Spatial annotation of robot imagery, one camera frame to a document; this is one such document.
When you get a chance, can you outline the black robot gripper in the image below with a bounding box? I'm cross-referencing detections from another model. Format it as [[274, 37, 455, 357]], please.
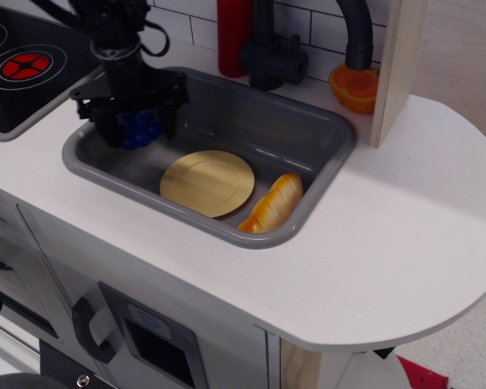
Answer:
[[70, 39, 190, 148]]

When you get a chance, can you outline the blue toy blueberries cluster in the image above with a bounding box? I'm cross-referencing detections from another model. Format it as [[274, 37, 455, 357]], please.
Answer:
[[121, 110, 164, 150]]

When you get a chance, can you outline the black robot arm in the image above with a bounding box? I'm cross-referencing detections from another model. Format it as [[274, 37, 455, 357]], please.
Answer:
[[35, 1, 189, 149]]

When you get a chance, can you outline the yellow toy plate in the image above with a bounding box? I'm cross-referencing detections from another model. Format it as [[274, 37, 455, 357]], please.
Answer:
[[160, 150, 255, 218]]

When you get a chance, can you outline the grey plastic sink basin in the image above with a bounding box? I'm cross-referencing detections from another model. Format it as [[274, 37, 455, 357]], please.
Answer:
[[62, 69, 356, 249]]

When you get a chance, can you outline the black toy stove top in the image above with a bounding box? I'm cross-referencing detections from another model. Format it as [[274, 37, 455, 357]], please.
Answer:
[[0, 6, 100, 142]]

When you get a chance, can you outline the red bottle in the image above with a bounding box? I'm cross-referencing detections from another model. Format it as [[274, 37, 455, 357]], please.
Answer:
[[216, 0, 254, 78]]

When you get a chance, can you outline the dark grey toy faucet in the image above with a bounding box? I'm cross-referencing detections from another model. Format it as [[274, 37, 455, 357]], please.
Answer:
[[240, 0, 373, 91]]

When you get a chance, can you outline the toy bread loaf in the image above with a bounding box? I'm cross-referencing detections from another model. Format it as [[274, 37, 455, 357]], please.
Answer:
[[237, 173, 304, 233]]

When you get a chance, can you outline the toy orange half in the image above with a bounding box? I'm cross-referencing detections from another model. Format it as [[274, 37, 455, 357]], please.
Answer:
[[328, 65, 380, 114]]

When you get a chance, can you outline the wooden side panel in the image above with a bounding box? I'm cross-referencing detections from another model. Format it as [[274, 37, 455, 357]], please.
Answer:
[[370, 0, 429, 147]]

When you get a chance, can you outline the red cloth on floor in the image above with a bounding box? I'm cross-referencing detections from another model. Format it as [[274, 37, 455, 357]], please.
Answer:
[[398, 357, 449, 389]]

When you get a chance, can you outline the black oven door handle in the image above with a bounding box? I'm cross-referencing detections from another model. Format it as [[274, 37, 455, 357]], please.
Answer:
[[71, 297, 115, 364]]

